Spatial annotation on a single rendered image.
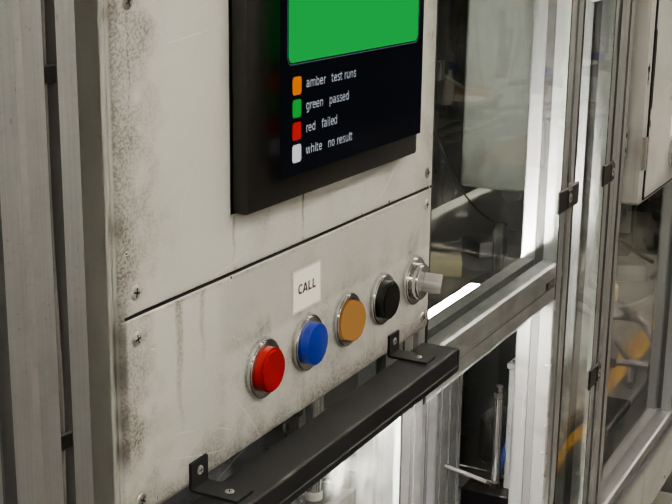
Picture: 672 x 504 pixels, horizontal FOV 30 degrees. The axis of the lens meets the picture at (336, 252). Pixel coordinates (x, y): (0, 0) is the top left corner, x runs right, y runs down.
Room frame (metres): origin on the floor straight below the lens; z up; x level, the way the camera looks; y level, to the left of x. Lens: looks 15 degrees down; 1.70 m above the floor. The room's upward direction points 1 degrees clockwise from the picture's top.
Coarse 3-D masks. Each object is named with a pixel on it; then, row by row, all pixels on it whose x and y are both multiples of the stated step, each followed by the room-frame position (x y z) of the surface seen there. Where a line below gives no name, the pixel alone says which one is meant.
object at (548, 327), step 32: (576, 0) 1.38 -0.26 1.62; (576, 64) 1.39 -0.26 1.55; (576, 96) 1.40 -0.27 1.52; (576, 128) 1.41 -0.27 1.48; (544, 320) 1.37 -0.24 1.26; (544, 352) 1.37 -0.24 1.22; (544, 384) 1.37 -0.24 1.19; (416, 416) 1.03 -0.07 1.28; (512, 416) 1.39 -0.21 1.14; (544, 416) 1.37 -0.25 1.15; (416, 448) 1.03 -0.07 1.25; (512, 448) 1.39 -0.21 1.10; (544, 448) 1.37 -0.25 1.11; (416, 480) 1.03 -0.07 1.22; (512, 480) 1.39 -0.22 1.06; (544, 480) 1.37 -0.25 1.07
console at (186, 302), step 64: (128, 0) 0.66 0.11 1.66; (192, 0) 0.71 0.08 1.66; (256, 0) 0.75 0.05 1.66; (128, 64) 0.66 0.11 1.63; (192, 64) 0.71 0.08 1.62; (256, 64) 0.75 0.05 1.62; (128, 128) 0.65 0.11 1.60; (192, 128) 0.71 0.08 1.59; (256, 128) 0.75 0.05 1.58; (128, 192) 0.65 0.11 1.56; (192, 192) 0.71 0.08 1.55; (256, 192) 0.75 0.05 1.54; (320, 192) 0.84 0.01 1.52; (384, 192) 0.94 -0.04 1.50; (128, 256) 0.65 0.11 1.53; (192, 256) 0.71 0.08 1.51; (256, 256) 0.77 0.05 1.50; (320, 256) 0.85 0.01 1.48; (384, 256) 0.94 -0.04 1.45; (128, 320) 0.65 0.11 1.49; (192, 320) 0.70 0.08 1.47; (256, 320) 0.77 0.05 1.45; (320, 320) 0.84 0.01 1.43; (384, 320) 0.93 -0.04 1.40; (128, 384) 0.65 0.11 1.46; (192, 384) 0.70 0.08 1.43; (256, 384) 0.76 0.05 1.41; (320, 384) 0.85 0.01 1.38; (128, 448) 0.65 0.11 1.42; (192, 448) 0.70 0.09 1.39
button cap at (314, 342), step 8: (312, 328) 0.82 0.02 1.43; (320, 328) 0.82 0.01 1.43; (304, 336) 0.81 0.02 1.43; (312, 336) 0.81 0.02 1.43; (320, 336) 0.82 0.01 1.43; (304, 344) 0.81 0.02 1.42; (312, 344) 0.81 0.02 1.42; (320, 344) 0.83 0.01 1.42; (304, 352) 0.81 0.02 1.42; (312, 352) 0.81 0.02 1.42; (320, 352) 0.83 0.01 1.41; (304, 360) 0.81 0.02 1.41; (312, 360) 0.81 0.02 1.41; (320, 360) 0.83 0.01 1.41
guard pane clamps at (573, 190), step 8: (608, 168) 1.53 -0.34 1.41; (608, 176) 1.53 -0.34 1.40; (576, 184) 1.41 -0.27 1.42; (560, 192) 1.36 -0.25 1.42; (568, 192) 1.38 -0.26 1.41; (576, 192) 1.41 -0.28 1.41; (560, 200) 1.36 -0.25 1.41; (568, 200) 1.38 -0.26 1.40; (576, 200) 1.41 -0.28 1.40; (560, 208) 1.36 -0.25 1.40; (568, 208) 1.39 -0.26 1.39; (592, 368) 1.52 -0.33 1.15; (600, 368) 1.55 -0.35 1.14; (592, 376) 1.52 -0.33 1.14; (592, 384) 1.52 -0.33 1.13
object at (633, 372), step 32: (640, 224) 1.79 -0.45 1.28; (640, 256) 1.80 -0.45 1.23; (640, 288) 1.81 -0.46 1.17; (640, 320) 1.83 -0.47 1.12; (640, 352) 1.84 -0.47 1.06; (608, 384) 1.68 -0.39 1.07; (640, 384) 1.86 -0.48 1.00; (608, 416) 1.70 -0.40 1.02; (640, 416) 1.87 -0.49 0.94; (608, 448) 1.71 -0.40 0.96
